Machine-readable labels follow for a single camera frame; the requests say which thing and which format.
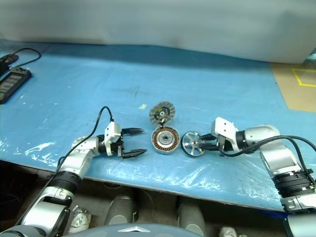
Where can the grey motor lid circuit board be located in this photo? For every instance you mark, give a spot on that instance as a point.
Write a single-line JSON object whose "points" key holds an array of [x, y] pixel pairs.
{"points": [[154, 116]]}

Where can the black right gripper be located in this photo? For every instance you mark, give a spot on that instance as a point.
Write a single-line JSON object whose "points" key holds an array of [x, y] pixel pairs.
{"points": [[222, 145]]}

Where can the white backdrop sheet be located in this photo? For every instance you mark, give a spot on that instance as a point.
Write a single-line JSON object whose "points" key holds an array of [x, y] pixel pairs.
{"points": [[148, 19]]}

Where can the black power adapter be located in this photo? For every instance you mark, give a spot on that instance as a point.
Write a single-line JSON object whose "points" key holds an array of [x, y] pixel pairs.
{"points": [[8, 59]]}

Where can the grey rounded shape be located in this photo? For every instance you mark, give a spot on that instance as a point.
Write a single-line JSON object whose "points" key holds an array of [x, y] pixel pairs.
{"points": [[119, 209], [191, 219]]}

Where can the small pale tape scrap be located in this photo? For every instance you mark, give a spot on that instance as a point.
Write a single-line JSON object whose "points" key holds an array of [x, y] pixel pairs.
{"points": [[142, 106]]}

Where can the silver spoked rotor wheel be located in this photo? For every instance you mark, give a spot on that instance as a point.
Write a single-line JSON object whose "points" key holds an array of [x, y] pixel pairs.
{"points": [[193, 144]]}

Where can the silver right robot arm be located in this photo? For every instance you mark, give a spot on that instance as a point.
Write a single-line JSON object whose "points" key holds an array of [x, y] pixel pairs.
{"points": [[279, 155]]}

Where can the white rounded object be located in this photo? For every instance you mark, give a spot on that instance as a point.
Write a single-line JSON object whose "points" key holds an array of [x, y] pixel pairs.
{"points": [[228, 232], [80, 219]]}

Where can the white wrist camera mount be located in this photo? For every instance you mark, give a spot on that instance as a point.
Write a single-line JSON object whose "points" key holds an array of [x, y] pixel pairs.
{"points": [[111, 130], [222, 127]]}

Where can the grey motor housing copper windings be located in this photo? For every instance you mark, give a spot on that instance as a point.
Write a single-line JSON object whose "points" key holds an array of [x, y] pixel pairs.
{"points": [[156, 140]]}

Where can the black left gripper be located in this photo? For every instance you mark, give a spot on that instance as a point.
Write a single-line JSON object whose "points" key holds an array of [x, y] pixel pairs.
{"points": [[114, 148]]}

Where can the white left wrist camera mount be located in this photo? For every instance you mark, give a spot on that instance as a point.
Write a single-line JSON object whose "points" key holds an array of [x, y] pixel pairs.
{"points": [[111, 130]]}

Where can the brown board surface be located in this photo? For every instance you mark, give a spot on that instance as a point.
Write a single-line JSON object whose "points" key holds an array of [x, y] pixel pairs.
{"points": [[284, 86]]}

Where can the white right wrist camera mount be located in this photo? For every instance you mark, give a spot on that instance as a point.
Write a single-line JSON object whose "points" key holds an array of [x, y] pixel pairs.
{"points": [[222, 127]]}

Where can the flat black battery pack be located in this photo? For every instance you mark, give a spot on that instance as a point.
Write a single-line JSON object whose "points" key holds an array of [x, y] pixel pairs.
{"points": [[14, 81]]}

